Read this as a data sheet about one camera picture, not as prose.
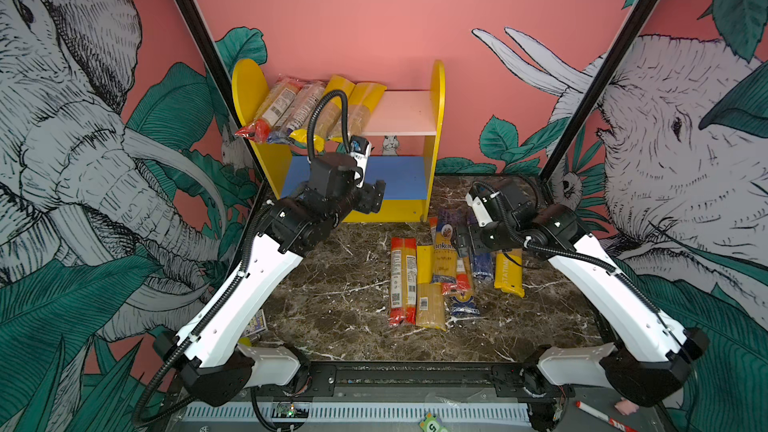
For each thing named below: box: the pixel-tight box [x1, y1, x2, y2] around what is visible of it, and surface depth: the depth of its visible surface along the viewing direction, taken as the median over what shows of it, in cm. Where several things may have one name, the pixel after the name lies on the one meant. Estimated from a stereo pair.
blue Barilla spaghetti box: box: [473, 251, 494, 284], surface depth 92 cm
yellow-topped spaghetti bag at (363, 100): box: [330, 83, 387, 143], surface depth 79 cm
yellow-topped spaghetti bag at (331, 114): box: [314, 74, 355, 153], surface depth 77 cm
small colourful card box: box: [243, 309, 267, 337], surface depth 83 cm
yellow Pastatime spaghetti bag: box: [494, 248, 525, 298], surface depth 92 cm
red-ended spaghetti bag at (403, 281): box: [389, 237, 417, 327], surface depth 90 cm
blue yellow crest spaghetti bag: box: [449, 294, 482, 319], surface depth 86 cm
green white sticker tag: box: [419, 413, 449, 432], surface depth 69 cm
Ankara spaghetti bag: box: [432, 217, 457, 284], surface depth 89 cm
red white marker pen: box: [575, 401, 638, 432], surface depth 70 cm
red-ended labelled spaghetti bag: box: [442, 250, 473, 296], surface depth 89 cm
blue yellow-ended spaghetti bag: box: [268, 81, 327, 144], surface depth 76 cm
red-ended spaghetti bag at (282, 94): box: [235, 78, 302, 144], surface depth 73 cm
